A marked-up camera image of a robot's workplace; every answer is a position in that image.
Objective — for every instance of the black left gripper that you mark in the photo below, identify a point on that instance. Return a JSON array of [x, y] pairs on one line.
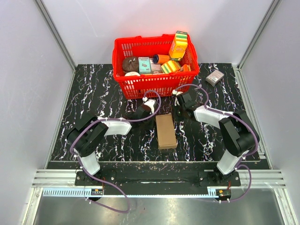
[[153, 124]]

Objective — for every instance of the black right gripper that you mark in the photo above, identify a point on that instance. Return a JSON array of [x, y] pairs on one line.
[[177, 105]]

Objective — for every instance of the brown cardboard box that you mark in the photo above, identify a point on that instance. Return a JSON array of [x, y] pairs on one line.
[[165, 132]]

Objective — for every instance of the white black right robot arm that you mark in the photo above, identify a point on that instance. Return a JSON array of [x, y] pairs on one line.
[[238, 133]]

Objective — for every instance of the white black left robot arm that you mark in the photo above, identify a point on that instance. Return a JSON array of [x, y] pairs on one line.
[[86, 135]]

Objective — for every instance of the pink small food box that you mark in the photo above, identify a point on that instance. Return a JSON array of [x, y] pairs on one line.
[[155, 68]]

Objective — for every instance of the teal small carton box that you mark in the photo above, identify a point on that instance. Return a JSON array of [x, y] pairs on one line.
[[144, 65]]

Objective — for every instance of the tall orange sponge box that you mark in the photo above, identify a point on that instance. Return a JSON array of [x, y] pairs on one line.
[[178, 46]]

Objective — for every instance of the red plastic shopping basket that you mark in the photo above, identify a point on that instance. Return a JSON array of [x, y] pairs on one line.
[[136, 86]]

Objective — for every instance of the orange snack packet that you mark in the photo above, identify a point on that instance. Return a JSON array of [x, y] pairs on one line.
[[185, 68]]

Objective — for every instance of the white round lid container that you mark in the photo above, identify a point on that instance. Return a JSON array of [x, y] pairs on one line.
[[133, 73]]

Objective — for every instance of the white wrapped tissue pack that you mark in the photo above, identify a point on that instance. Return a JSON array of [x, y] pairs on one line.
[[214, 77]]

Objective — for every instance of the yellow green sponge pack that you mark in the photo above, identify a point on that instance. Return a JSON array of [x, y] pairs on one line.
[[170, 67]]

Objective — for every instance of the brown round chocolate cake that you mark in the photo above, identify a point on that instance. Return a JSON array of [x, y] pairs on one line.
[[130, 64]]

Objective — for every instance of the orange cylindrical can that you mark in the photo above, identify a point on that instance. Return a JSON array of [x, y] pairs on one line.
[[160, 58]]

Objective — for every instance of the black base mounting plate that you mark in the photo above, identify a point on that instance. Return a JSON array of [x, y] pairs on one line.
[[195, 173]]

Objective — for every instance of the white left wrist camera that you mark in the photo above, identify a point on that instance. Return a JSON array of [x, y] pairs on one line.
[[151, 103]]

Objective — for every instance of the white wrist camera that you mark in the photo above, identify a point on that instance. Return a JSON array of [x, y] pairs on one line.
[[176, 93], [151, 103]]

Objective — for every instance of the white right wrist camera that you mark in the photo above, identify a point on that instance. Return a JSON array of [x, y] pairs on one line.
[[176, 93]]

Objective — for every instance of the aluminium frame rail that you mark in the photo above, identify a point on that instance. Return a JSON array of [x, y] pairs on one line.
[[69, 183]]

